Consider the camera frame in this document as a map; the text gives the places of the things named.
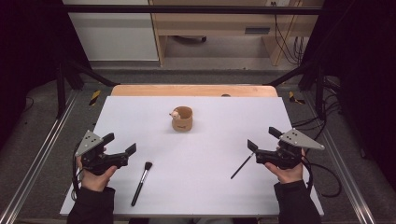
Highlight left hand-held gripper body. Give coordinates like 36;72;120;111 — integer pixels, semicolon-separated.
74;130;129;176

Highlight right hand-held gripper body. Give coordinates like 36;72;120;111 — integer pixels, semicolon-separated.
255;128;326;171

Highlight thin black makeup brush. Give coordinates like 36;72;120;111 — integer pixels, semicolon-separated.
230;152;256;180

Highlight large black makeup brush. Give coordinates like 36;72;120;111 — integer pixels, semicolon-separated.
131;161;153;207

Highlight wooden brush holder cup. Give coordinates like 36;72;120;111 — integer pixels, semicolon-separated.
169;105;194;133

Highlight person's right hand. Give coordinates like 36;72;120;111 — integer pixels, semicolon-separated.
264;148;307;185

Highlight person's left hand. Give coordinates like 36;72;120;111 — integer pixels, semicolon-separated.
76;156;119;192

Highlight yellow black tape strip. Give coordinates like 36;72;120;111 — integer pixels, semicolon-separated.
89;90;102;106
288;91;306;105

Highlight black metal stand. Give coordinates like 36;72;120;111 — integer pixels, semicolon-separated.
264;59;328;120
55;60;120;119

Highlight white board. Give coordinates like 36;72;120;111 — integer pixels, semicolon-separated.
59;95;325;217

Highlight wooden table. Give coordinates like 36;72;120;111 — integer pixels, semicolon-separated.
110;84;278;98

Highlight white cabinet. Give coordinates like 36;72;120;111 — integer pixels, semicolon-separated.
62;0;160;63

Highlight grey desk label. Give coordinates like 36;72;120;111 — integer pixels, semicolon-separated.
244;27;271;35

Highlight light wooden desk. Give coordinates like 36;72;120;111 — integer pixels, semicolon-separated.
148;0;325;67

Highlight black horizontal bar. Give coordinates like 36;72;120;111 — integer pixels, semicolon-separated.
64;4;323;16

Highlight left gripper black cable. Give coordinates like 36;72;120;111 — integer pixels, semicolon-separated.
70;148;86;200

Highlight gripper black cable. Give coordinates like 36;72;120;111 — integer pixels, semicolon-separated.
70;148;86;200
300;155;314;194

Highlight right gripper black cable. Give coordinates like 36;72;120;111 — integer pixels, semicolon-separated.
300;155;314;194

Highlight aluminium rail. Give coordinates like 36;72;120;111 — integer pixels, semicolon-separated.
0;90;80;224
303;92;377;224

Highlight black floor cable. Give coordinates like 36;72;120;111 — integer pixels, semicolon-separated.
292;102;344;199

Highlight hanging black cables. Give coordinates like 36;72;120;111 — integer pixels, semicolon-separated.
270;1;305;65

